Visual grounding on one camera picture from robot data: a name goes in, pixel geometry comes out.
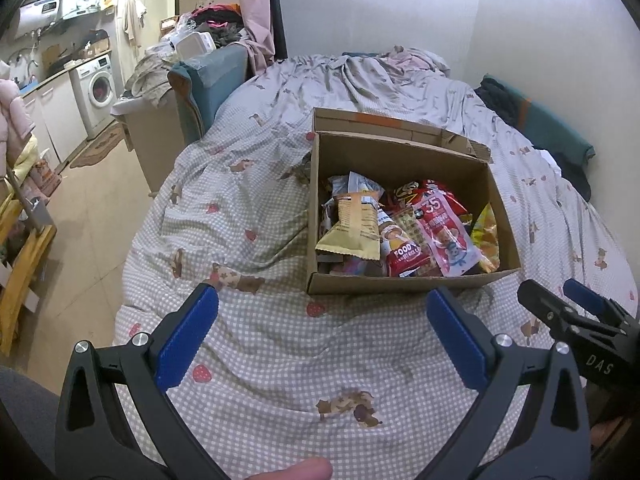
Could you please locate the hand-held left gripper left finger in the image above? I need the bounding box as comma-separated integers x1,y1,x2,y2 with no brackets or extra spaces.
54,282,236,480

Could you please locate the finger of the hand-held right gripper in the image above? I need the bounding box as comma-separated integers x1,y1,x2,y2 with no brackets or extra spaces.
517,279,588,343
562,278,633,333

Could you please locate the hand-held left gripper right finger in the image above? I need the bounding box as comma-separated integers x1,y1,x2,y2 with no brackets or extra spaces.
425,286,593,480

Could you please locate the gold snack packet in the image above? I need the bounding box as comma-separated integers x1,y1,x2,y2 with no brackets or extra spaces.
470,202,501,273

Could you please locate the cardboard box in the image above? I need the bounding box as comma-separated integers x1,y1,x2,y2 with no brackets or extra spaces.
306,107,522,296

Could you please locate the white and red biscuit packet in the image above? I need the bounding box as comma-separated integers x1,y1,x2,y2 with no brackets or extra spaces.
377,207,433,278

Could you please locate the red snack packet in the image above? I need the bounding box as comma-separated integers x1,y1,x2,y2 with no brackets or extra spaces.
392,179,471,216

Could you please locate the tan snack packet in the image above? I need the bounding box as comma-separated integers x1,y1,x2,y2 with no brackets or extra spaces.
315,191,386,261

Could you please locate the white and yellow snack packet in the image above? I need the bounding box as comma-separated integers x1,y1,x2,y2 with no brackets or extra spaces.
327,171,386,198

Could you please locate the person's left hand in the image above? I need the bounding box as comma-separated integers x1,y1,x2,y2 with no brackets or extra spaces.
250,458,333,480

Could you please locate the checked printed blanket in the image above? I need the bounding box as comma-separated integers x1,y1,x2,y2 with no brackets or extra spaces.
112,45,638,480

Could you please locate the yellow wooden chair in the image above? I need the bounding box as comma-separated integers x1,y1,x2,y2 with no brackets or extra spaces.
0,225,57,356

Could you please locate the grey trouser leg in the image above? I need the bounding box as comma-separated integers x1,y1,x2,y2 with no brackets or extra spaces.
0,365,66,480

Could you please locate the beige side cabinet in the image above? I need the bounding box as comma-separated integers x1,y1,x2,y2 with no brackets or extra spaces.
111,97,186,198

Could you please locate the brown rug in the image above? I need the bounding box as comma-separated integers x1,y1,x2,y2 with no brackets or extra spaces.
70,122,126,170

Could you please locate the dark clothing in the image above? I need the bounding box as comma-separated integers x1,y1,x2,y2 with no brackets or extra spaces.
475,75,523,126

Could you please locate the white kitchen cabinet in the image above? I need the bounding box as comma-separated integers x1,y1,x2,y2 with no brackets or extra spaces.
22,77,88,163

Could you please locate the patterned beige cloth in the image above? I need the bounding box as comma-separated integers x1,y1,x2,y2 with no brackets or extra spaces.
124,50,176,108

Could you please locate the washing machine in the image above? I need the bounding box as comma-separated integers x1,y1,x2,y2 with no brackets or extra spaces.
70,54,118,141

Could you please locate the pink jacket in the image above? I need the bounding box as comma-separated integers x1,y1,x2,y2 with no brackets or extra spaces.
0,79,33,171

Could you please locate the white plastic container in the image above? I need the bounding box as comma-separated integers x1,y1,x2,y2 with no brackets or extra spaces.
175,32,217,58

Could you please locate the pile of clothes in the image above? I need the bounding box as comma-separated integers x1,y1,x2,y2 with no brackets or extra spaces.
190,4,251,43

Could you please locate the hanging towel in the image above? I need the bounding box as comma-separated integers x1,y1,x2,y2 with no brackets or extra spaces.
124,0,148,48

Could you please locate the pink curtain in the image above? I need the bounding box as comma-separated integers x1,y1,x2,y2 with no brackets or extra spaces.
235,0,276,73

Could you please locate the black bed post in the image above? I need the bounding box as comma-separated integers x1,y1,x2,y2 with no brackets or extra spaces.
267,0,288,58

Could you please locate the white wall appliance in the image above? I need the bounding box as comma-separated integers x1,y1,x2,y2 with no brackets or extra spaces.
20,0,81,31

